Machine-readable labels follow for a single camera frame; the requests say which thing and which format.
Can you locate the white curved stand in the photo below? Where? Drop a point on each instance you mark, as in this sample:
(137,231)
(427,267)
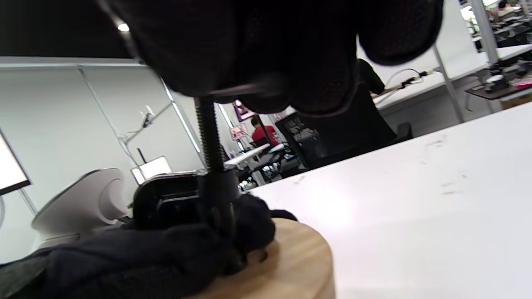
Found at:
(75,203)

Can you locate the black mesh office chair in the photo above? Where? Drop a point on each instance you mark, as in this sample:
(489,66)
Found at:
(353,133)

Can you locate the round wooden disc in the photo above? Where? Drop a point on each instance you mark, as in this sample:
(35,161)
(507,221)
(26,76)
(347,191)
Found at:
(291,265)

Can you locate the small lit monitor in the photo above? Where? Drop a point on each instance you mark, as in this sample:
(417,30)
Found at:
(153,168)

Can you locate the metal post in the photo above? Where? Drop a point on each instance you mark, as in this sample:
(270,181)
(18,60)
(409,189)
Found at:
(449,85)

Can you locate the person's left hand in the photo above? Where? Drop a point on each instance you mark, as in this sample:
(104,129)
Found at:
(145,257)

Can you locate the black metal clamp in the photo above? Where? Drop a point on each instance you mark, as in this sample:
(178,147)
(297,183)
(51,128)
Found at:
(216,166)

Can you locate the large lit monitor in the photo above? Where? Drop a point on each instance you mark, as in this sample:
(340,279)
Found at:
(10,170)

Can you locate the person's right hand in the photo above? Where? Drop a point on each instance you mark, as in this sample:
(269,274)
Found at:
(270,45)

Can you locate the grey aluminium post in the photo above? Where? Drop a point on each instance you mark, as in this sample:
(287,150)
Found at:
(484,29)

